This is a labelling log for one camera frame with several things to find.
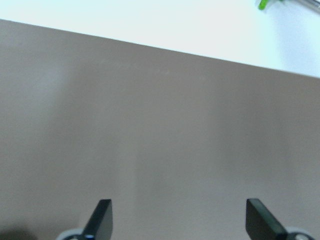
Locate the green handled grabber tool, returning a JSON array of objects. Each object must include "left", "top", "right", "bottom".
[{"left": 258, "top": 0, "right": 320, "bottom": 11}]

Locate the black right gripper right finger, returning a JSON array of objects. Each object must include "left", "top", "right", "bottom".
[{"left": 246, "top": 198, "right": 293, "bottom": 240}]

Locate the black t-shirt with logo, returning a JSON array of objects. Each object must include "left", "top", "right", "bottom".
[{"left": 0, "top": 227, "right": 37, "bottom": 240}]

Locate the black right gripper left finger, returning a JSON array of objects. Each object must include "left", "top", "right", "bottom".
[{"left": 80, "top": 199, "right": 112, "bottom": 240}]

